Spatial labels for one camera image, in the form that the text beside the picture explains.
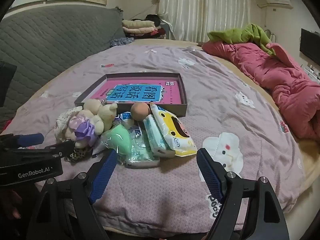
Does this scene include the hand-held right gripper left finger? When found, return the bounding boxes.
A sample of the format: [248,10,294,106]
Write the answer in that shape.
[26,149,118,240]

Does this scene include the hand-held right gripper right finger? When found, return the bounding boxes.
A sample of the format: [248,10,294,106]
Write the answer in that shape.
[196,148,290,240]

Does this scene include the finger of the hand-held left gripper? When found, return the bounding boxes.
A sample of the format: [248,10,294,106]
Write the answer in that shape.
[0,133,45,151]
[10,140,75,161]

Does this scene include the leopard print scrunchie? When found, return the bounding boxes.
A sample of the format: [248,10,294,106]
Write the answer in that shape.
[64,146,93,163]

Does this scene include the cream teddy bear purple dress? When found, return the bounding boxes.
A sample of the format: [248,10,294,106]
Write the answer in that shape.
[66,112,102,148]

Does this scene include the green sponge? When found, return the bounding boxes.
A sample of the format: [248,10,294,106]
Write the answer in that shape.
[96,124,133,157]

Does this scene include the green tissue pack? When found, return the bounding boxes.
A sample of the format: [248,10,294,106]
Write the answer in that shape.
[125,127,160,168]

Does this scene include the cream teddy bear pink dress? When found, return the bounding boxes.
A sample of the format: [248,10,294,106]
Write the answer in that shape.
[84,99,118,133]

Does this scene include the yellow wet wipes pack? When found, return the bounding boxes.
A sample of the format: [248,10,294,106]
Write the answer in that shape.
[149,102,198,157]

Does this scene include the blue and white tissue pack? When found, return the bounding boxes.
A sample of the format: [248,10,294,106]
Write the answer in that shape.
[115,112,142,132]

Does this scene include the light blue tissue pack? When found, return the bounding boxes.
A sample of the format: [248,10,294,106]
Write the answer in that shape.
[143,114,175,158]

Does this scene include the orange egg-shaped sponge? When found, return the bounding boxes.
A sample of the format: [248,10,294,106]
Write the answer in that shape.
[130,102,151,121]

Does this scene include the grey shallow cardboard box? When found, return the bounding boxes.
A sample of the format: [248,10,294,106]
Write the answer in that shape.
[74,73,188,117]

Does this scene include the person's left hand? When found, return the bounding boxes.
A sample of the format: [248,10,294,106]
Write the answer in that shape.
[0,189,25,233]

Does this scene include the pink book with blue label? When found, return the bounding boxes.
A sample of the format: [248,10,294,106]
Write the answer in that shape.
[90,80,182,105]

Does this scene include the purple printed bed sheet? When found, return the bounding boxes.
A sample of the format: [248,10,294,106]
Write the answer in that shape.
[0,39,304,227]

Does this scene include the grey quilted headboard cover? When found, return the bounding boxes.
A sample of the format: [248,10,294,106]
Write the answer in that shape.
[0,5,125,130]

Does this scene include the pink quilt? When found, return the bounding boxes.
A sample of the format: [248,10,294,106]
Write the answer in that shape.
[201,40,320,140]

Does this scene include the blue patterned cloth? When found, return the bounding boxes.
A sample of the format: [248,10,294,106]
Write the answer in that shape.
[110,37,135,48]

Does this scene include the stack of folded clothes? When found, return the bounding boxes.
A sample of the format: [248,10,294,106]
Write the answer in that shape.
[122,14,173,40]

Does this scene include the green blanket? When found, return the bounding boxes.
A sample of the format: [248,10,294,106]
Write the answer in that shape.
[207,23,276,56]

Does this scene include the black television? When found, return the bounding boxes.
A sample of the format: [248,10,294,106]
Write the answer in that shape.
[300,28,320,67]

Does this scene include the white curtain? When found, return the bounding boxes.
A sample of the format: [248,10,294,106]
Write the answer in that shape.
[158,0,251,43]

